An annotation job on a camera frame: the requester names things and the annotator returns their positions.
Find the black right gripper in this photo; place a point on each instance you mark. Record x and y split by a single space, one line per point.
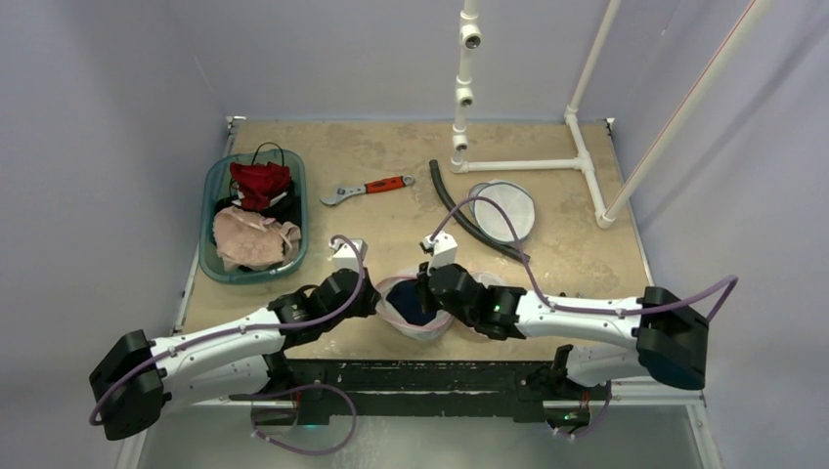
426 284

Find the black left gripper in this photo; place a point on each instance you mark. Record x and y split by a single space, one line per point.
369 298

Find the pink trimmed mesh laundry bag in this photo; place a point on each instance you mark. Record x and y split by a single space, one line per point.
428 332

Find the navy blue bra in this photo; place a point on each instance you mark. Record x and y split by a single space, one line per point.
404 298

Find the white mesh laundry bag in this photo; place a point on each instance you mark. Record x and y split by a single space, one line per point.
514 201

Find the pink lace bra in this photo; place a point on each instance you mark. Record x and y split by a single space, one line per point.
249 240

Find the red lace bra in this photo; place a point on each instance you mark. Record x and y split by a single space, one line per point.
259 185

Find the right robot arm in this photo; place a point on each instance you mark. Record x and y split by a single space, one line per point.
655 334

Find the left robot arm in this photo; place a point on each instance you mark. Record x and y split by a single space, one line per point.
141 379

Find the teal plastic bin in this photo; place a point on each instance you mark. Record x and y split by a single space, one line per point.
217 187

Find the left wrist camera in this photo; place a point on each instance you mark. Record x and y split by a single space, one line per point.
348 254

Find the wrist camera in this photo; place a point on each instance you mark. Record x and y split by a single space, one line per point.
348 254
442 249

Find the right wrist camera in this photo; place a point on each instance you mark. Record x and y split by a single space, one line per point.
442 249

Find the red handled adjustable wrench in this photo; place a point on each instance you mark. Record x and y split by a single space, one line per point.
342 193

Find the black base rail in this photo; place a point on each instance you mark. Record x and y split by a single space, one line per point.
522 391

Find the white PVC pipe frame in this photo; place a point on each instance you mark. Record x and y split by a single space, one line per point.
470 39

